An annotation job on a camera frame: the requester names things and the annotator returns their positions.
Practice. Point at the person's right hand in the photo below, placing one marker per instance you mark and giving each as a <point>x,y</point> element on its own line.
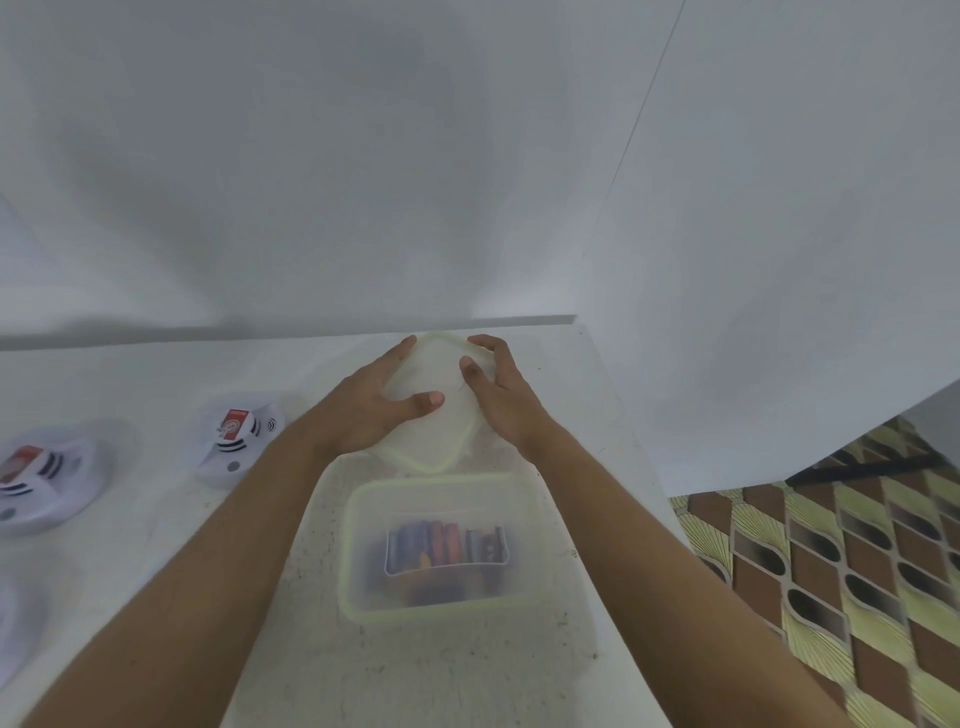
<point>510,412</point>

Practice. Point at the person's left hand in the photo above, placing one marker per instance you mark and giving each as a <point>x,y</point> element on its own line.
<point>360,412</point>

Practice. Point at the small clear plastic container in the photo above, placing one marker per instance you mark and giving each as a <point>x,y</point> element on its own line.
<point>420,459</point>

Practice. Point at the large green-rimmed clear lid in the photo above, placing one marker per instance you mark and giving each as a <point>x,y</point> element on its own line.
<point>450,495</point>

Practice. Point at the white round smoke detector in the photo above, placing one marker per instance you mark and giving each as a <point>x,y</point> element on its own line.
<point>232,465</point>
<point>7,630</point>
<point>41,510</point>

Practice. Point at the large clear plastic container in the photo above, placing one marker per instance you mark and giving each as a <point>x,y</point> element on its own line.
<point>360,607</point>

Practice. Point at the person's right forearm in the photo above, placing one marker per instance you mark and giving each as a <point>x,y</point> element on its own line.
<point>675,585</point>

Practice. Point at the black partition base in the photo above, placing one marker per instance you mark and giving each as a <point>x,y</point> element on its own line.
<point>862,471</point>

